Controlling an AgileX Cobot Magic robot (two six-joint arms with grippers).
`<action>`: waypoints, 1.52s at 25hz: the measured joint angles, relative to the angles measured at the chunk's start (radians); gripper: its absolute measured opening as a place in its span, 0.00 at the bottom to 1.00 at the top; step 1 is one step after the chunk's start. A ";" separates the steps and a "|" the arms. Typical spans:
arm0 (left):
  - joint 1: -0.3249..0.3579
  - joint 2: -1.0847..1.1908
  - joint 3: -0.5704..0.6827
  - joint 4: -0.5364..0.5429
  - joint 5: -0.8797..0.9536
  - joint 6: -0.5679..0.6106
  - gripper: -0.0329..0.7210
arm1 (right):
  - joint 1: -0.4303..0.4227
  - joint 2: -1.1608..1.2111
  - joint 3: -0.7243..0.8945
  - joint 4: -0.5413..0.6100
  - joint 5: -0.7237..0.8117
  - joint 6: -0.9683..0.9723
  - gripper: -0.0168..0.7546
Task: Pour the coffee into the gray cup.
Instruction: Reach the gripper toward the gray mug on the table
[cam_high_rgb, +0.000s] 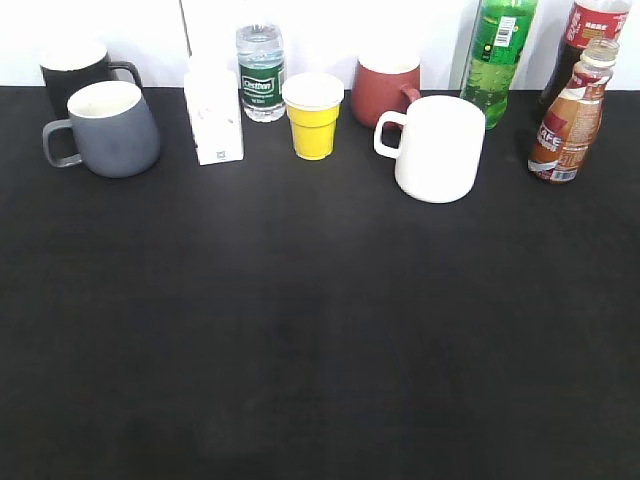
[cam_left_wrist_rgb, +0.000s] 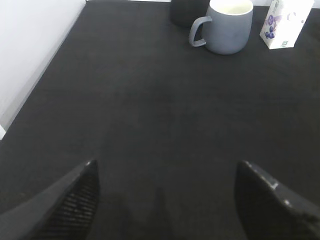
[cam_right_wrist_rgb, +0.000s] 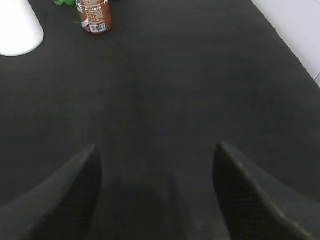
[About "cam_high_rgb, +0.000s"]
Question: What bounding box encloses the grey mug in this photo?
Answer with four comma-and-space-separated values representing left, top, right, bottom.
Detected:
42, 80, 161, 178

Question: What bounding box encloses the brown coffee drink bottle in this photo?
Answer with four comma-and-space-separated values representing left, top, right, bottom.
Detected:
528, 38, 619, 184

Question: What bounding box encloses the white mug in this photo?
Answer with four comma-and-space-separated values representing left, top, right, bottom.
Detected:
373, 95, 486, 204

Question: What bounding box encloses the red mug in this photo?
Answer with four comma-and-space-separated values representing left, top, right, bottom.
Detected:
351, 47, 421, 129

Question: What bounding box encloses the green sprite bottle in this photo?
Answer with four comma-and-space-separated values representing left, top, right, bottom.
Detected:
460, 0, 537, 130

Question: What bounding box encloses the black mug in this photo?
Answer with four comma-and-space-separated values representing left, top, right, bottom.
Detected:
39, 40, 143, 119

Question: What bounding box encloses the yellow paper cup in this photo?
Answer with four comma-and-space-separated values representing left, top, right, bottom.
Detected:
282, 72, 345, 161

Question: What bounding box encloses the white carton box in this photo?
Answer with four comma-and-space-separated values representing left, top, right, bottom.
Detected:
184, 56, 244, 166

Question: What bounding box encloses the clear water bottle green label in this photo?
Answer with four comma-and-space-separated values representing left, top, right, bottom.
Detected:
236, 23, 285, 123

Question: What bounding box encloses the cola bottle red label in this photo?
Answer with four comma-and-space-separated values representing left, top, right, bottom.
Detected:
535, 0, 633, 122

